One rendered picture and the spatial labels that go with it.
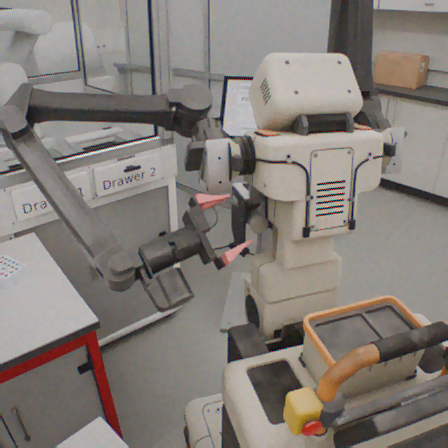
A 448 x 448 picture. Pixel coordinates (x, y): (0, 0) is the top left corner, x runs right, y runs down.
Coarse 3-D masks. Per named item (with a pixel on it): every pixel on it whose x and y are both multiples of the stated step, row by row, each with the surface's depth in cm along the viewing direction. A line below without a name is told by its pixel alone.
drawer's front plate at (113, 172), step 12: (144, 156) 160; (156, 156) 163; (96, 168) 149; (108, 168) 151; (120, 168) 154; (144, 168) 161; (156, 168) 165; (96, 180) 150; (108, 180) 153; (120, 180) 156; (132, 180) 160; (144, 180) 164; (96, 192) 153; (108, 192) 155
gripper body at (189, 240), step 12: (192, 216) 74; (180, 228) 75; (192, 228) 74; (168, 240) 72; (180, 240) 72; (192, 240) 73; (204, 240) 73; (180, 252) 72; (192, 252) 74; (204, 252) 74; (204, 264) 78
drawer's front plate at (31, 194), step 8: (72, 176) 143; (80, 176) 145; (80, 184) 146; (88, 184) 148; (16, 192) 131; (24, 192) 133; (32, 192) 135; (40, 192) 137; (88, 192) 149; (16, 200) 133; (24, 200) 134; (32, 200) 136; (40, 200) 138; (16, 208) 134; (24, 208) 136; (40, 208) 139; (48, 208) 141; (16, 216) 135; (24, 216) 137; (32, 216) 138
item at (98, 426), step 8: (88, 424) 74; (96, 424) 74; (104, 424) 74; (80, 432) 73; (88, 432) 73; (96, 432) 73; (104, 432) 73; (112, 432) 73; (72, 440) 71; (80, 440) 71; (88, 440) 71; (96, 440) 71; (104, 440) 71; (112, 440) 71; (120, 440) 71
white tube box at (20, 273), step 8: (0, 256) 120; (8, 256) 119; (8, 264) 116; (16, 264) 117; (24, 264) 116; (0, 272) 112; (8, 272) 112; (16, 272) 113; (24, 272) 115; (0, 280) 111; (8, 280) 110; (16, 280) 113; (8, 288) 111
